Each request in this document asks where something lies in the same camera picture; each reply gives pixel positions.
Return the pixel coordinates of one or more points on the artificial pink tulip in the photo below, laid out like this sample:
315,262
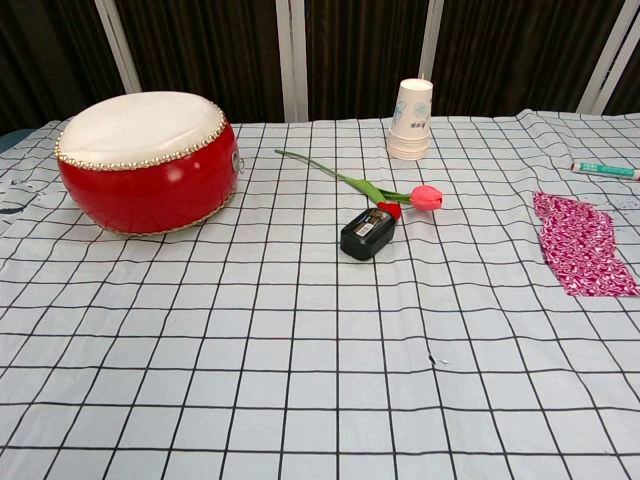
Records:
425,197

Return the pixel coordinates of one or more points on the white black checked tablecloth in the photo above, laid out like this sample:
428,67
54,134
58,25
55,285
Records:
250,350

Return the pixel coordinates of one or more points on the red drum with white skin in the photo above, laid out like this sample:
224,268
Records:
150,185

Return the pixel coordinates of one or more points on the dark brown curtain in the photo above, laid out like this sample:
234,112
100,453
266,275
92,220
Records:
210,50

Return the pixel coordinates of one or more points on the white green marker pen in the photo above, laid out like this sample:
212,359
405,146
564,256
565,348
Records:
605,171

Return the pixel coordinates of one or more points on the white paper cups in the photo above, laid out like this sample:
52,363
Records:
414,112

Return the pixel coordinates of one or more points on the black ink bottle red cap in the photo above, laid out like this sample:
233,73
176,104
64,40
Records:
365,232

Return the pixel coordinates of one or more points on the white frame post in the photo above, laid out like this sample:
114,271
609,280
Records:
612,55
291,60
432,37
117,45

